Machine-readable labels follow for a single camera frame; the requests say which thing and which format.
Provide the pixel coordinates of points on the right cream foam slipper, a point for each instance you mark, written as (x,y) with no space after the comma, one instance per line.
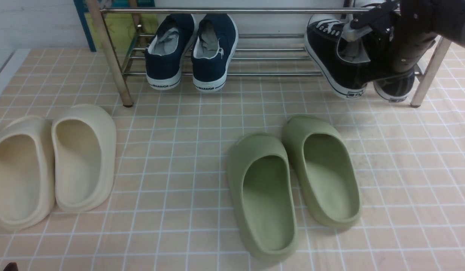
(84,139)

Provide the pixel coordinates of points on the blue and yellow book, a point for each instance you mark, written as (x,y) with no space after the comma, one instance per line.
(120,26)

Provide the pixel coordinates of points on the right green foam slipper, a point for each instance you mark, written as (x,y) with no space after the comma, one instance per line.
(324,170)

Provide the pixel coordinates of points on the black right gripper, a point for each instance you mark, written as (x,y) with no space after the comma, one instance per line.
(400,32)

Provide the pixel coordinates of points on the left navy canvas sneaker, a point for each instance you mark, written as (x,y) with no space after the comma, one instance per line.
(165,53)

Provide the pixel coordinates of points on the cream foam slipper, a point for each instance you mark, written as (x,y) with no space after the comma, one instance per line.
(27,192)
(84,139)

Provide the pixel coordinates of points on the black canvas sneaker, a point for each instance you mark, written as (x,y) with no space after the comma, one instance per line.
(395,89)
(340,61)

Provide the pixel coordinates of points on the metal shoe rack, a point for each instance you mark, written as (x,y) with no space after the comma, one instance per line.
(98,9)

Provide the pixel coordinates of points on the green foam slipper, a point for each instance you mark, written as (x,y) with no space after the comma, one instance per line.
(258,176)
(324,170)

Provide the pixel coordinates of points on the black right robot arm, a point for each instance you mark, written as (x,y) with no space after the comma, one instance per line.
(448,21)

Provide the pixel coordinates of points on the left cream foam slipper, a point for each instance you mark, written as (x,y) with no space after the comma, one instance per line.
(27,192)

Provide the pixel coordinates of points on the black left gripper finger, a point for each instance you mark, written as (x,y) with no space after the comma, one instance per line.
(11,267)

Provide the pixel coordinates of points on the right navy canvas sneaker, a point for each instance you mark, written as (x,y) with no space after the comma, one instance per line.
(213,50)

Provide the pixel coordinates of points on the left green foam slipper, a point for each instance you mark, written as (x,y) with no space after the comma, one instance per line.
(258,176)

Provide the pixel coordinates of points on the navy canvas sneaker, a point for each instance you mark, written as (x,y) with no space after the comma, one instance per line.
(165,53)
(213,50)

